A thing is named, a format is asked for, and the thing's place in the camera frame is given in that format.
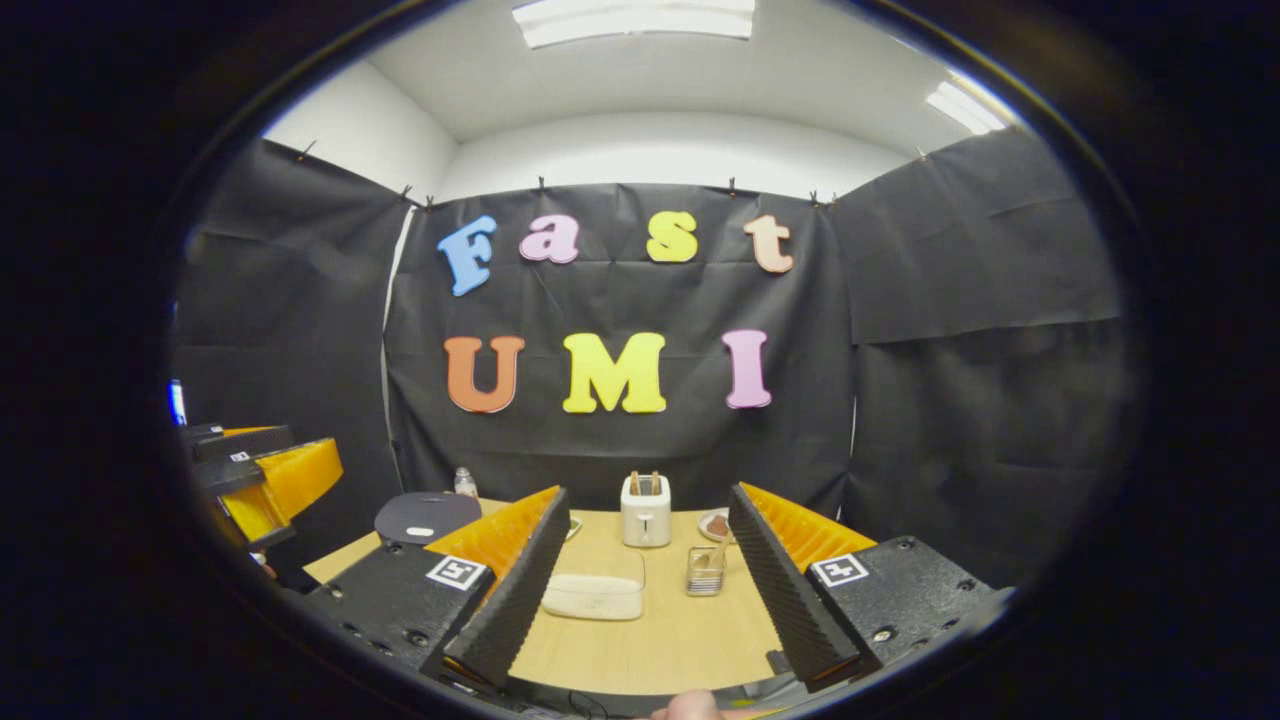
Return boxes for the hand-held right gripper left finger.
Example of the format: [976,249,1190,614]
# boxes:
[305,486,571,691]

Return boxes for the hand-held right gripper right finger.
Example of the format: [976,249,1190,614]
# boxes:
[727,482,1016,693]

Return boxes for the clear plastic rice container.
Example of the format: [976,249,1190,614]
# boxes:
[540,547,647,622]

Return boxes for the metal wire chopstick holder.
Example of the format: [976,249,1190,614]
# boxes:
[685,546,728,598]

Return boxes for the white uncooked rice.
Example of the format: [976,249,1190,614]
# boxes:
[545,588,642,620]

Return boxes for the ceiling light panel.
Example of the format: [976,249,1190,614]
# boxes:
[925,80,1008,136]
[512,0,757,49]

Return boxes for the white toaster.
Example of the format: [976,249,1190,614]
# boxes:
[620,472,673,549]

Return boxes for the dark grey rice cooker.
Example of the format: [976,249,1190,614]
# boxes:
[374,491,484,548]

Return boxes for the black backdrop cloth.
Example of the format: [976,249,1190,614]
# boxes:
[172,125,1141,591]

